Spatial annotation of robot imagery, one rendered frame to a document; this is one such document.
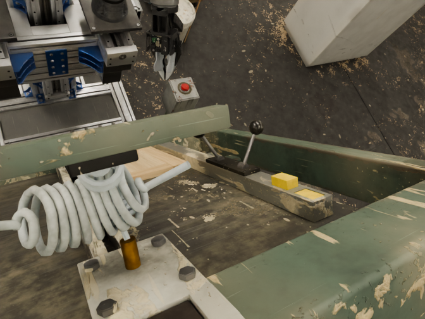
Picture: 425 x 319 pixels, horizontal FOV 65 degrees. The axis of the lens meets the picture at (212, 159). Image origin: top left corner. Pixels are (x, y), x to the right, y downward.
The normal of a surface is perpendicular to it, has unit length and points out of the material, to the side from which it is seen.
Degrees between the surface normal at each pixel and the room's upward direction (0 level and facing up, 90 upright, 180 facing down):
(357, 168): 90
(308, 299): 58
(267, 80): 0
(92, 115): 0
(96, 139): 32
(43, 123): 0
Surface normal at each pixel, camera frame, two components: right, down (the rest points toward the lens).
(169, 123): 0.47, 0.16
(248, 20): 0.33, -0.38
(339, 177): -0.87, 0.24
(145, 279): -0.14, -0.96
